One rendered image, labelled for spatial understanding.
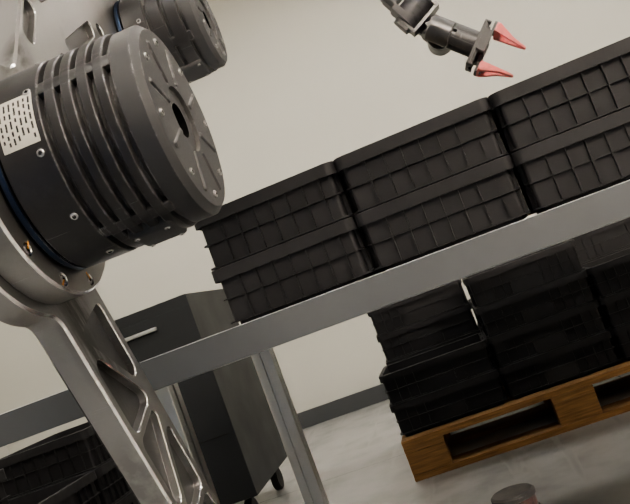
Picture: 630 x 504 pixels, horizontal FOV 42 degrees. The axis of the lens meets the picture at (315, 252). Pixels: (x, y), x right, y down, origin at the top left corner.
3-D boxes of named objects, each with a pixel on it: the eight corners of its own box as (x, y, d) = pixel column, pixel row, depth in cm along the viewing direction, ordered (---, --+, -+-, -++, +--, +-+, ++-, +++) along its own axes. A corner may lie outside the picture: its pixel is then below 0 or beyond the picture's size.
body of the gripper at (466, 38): (472, 74, 175) (441, 61, 176) (492, 30, 174) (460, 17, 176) (473, 66, 168) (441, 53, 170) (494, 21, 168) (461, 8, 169)
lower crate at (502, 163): (535, 217, 141) (509, 153, 141) (375, 277, 148) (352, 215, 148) (530, 220, 179) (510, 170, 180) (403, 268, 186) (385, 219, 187)
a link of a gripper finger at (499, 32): (514, 74, 174) (473, 57, 175) (528, 43, 173) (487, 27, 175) (517, 66, 167) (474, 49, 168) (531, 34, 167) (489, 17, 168)
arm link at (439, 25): (419, 33, 171) (430, 8, 171) (420, 42, 178) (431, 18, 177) (450, 45, 170) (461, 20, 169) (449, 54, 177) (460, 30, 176)
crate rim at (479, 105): (492, 107, 142) (487, 95, 142) (335, 172, 149) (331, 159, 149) (496, 134, 181) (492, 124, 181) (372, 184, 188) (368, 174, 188)
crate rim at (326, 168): (335, 172, 149) (330, 160, 149) (192, 230, 156) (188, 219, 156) (371, 184, 188) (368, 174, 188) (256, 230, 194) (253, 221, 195)
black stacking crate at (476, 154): (511, 159, 142) (487, 98, 142) (354, 220, 148) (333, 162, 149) (511, 174, 180) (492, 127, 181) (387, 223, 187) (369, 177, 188)
